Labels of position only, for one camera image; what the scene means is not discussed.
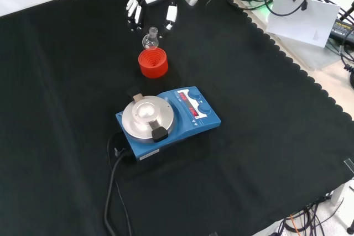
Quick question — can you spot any clear glass round-bottom flask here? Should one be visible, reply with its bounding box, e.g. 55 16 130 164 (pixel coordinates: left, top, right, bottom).
142 27 159 51

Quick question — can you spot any heater with blue base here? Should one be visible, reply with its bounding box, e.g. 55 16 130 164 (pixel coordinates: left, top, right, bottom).
115 86 222 164

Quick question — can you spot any black bench cloth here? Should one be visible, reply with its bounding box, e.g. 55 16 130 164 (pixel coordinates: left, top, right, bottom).
0 0 354 236

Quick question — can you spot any black power adapter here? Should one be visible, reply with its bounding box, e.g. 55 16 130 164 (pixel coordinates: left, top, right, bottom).
328 18 354 45

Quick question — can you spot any black heater power cable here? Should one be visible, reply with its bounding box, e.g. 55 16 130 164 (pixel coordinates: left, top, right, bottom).
103 133 139 236

